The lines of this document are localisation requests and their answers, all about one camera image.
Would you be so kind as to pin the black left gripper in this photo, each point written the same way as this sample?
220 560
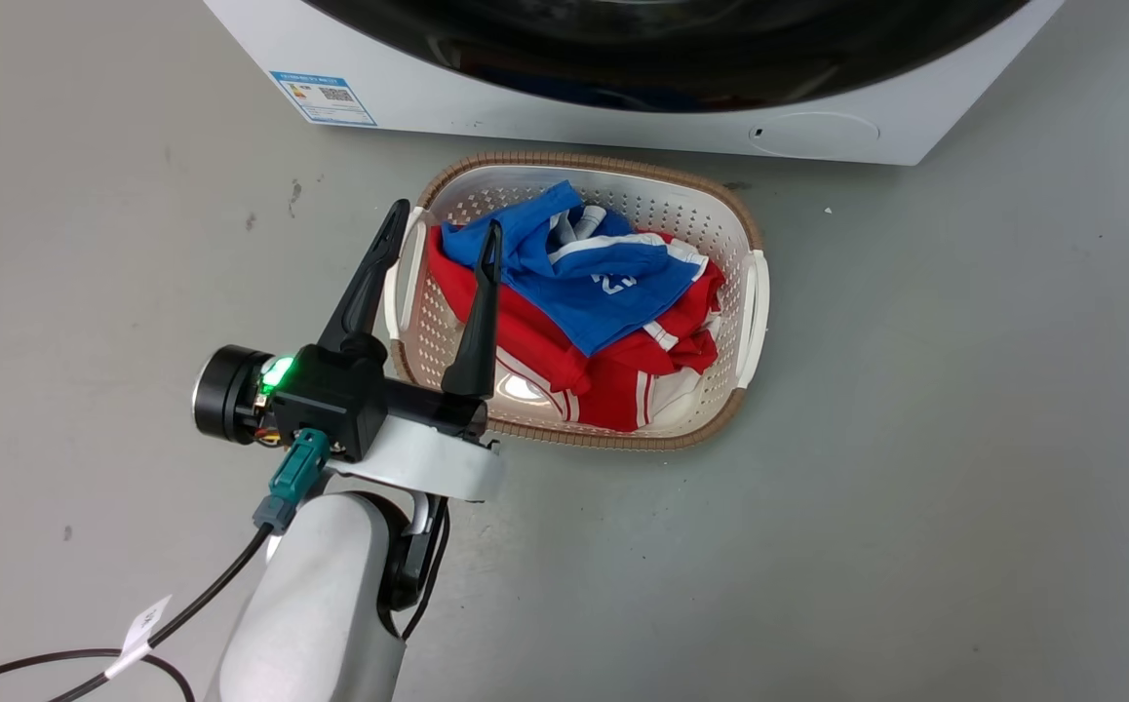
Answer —
326 395

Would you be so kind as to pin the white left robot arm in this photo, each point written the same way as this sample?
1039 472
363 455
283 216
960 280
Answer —
321 604

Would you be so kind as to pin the white washing machine body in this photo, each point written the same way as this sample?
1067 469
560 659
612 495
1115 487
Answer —
564 122

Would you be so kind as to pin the dark glass washing machine door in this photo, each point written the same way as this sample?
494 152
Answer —
662 54

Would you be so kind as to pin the blue sports jersey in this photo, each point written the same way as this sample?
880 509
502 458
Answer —
603 292

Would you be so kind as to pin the red and white garment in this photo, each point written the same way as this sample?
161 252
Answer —
613 385

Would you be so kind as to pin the blue energy label sticker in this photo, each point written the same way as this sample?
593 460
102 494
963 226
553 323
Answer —
323 97

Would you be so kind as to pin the white laundry basket brown rim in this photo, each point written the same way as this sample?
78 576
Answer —
735 244

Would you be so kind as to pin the round white filter cover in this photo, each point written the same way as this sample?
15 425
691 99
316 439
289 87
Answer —
818 135

